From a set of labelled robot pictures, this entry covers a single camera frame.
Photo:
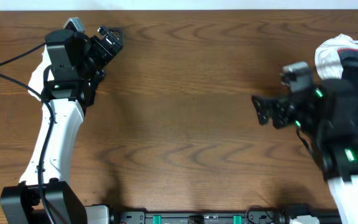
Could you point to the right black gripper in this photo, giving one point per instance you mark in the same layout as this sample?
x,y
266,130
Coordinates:
x,y
281,106

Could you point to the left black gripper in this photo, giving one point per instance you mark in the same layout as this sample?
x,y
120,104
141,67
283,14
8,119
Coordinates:
x,y
105,45

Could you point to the white robot print t-shirt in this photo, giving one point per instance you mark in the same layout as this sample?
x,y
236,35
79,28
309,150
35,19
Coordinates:
x,y
37,78

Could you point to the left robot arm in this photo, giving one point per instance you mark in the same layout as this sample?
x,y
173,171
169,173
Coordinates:
x,y
43,194

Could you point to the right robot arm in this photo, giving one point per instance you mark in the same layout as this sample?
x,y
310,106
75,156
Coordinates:
x,y
324,116

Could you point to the folded black cloth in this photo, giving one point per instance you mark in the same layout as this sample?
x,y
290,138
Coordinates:
x,y
93,84

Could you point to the plain white t-shirt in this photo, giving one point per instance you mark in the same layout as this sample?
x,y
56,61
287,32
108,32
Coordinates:
x,y
327,58

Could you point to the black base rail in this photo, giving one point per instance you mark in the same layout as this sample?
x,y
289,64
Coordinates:
x,y
293,213

